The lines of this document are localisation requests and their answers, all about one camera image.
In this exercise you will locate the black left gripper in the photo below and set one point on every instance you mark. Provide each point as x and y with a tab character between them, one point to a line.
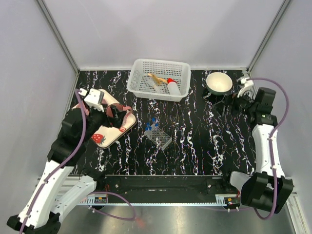
117	120

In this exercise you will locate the clear acrylic tube rack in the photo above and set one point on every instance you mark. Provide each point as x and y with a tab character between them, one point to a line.
158	137

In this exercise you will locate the white wash bottle red cap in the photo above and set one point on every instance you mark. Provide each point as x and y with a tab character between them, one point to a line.
173	87

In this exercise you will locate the white perforated plastic basket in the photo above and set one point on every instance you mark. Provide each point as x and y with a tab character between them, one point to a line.
180	72

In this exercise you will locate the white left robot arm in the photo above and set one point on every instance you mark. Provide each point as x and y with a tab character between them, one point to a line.
42	215

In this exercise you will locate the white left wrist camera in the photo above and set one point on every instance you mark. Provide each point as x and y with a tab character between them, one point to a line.
93	98

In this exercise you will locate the slotted cable duct rail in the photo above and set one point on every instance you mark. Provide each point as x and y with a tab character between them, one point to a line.
94	200

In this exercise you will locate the translucent pink mug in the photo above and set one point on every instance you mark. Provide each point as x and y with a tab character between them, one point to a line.
117	114

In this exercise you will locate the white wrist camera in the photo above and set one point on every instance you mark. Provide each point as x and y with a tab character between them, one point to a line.
246	86
93	98

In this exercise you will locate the cream and green bowl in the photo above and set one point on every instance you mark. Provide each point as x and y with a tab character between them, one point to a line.
219	83

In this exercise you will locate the strawberry print white tray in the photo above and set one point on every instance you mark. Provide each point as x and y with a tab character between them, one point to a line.
104	137

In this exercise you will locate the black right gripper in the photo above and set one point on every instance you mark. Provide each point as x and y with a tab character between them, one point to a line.
224	104

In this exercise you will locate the brown bristle tube brush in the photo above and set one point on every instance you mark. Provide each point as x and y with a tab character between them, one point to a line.
158	80

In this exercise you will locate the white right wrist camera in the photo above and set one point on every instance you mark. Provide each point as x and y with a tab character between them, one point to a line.
246	86

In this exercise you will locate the clear plastic pipettes bundle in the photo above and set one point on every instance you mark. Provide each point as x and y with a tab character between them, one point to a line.
153	87

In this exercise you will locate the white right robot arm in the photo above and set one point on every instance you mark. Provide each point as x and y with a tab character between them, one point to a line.
267	189

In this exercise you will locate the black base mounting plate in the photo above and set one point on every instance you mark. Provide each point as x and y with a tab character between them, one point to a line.
167	189

